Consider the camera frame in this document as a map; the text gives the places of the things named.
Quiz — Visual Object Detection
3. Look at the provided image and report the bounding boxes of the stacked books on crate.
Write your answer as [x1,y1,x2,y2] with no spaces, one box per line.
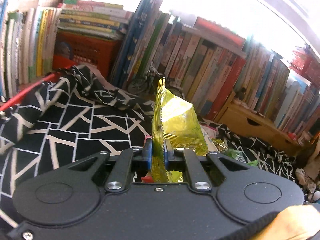
[58,0,134,40]

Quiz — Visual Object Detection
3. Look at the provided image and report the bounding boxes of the left hand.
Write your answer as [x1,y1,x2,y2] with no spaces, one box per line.
[251,205,319,239]

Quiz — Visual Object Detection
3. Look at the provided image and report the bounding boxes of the red plastic crate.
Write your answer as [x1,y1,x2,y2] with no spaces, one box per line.
[53,30,121,78]

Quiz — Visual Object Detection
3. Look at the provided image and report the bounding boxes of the wooden drawer organizer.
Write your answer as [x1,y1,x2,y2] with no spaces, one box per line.
[214,92,302,156]

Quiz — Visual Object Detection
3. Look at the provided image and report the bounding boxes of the upright book row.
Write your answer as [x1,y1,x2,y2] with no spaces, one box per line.
[110,0,319,139]

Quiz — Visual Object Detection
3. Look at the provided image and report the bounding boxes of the red pole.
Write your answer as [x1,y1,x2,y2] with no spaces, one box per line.
[1,72,61,111]

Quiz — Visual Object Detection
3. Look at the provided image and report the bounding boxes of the upright books far left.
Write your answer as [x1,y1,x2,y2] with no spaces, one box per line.
[1,0,62,102]

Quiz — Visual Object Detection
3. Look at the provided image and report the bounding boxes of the yellow foil snack wrapper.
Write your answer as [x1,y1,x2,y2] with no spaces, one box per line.
[151,77,208,183]

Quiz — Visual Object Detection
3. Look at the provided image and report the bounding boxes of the miniature bicycle model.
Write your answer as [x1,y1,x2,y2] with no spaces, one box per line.
[127,63,185,99]

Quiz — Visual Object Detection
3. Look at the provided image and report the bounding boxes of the black white geometric cloth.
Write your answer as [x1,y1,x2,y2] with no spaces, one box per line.
[1,67,304,239]

